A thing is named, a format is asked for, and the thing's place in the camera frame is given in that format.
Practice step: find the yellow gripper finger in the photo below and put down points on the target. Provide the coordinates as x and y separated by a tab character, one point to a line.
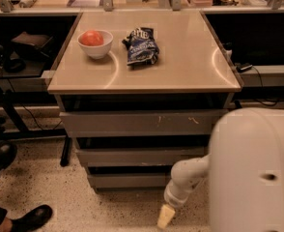
165	216

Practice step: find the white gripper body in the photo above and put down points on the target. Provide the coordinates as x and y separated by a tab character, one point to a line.
174	198

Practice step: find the grey drawer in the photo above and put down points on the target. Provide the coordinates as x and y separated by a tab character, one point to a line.
140	123
138	156
128	181

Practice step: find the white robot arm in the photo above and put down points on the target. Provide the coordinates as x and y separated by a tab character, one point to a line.
245	169

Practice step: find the grey drawer cabinet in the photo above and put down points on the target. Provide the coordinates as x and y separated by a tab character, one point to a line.
191	73

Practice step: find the black table leg left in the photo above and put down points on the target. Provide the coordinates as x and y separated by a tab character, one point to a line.
65	157

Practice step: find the black shoe near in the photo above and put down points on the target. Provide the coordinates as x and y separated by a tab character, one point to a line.
33	220

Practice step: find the black power adapter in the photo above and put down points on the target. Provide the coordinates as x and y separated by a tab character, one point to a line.
241	68

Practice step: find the blue chip bag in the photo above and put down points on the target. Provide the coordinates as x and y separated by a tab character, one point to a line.
141	46

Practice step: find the white ceramic bowl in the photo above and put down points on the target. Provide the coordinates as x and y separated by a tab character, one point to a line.
98	52

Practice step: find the red apple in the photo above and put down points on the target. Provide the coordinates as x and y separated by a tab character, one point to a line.
91	38

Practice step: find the black headphones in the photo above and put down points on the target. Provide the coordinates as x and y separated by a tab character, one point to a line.
14	65

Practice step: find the dark box on shelf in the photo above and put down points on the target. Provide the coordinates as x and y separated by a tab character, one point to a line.
32	47

